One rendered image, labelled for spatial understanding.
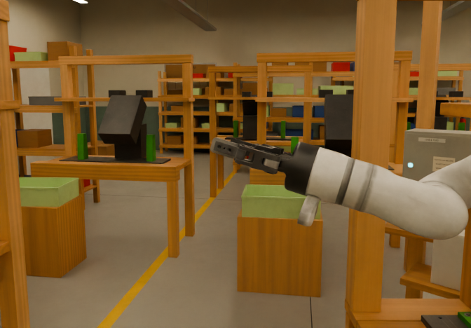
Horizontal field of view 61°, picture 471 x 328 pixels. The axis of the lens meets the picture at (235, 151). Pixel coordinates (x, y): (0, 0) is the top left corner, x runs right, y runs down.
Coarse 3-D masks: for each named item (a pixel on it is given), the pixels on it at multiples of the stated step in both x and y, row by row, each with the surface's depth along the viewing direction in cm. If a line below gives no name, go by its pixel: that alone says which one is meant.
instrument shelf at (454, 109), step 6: (444, 108) 128; (450, 108) 125; (456, 108) 121; (462, 108) 118; (468, 108) 115; (444, 114) 128; (450, 114) 125; (456, 114) 121; (462, 114) 118; (468, 114) 115
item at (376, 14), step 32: (384, 0) 115; (384, 32) 116; (384, 64) 117; (384, 96) 118; (384, 128) 120; (384, 160) 121; (352, 224) 128; (384, 224) 124; (352, 256) 128; (352, 288) 128
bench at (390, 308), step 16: (384, 304) 133; (400, 304) 133; (416, 304) 133; (432, 304) 133; (448, 304) 133; (464, 304) 133; (352, 320) 128; (368, 320) 124; (384, 320) 124; (400, 320) 124; (416, 320) 124
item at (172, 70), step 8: (168, 64) 1121; (176, 64) 1118; (200, 64) 1107; (208, 64) 1104; (216, 64) 1101; (168, 72) 1124; (176, 72) 1121; (200, 72) 1110; (168, 88) 1130; (176, 88) 1127
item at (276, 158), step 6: (246, 150) 54; (252, 150) 54; (258, 150) 55; (258, 156) 54; (264, 156) 54; (270, 156) 54; (276, 156) 54; (240, 162) 55; (246, 162) 55; (258, 162) 54; (258, 168) 54; (264, 168) 54; (270, 168) 54
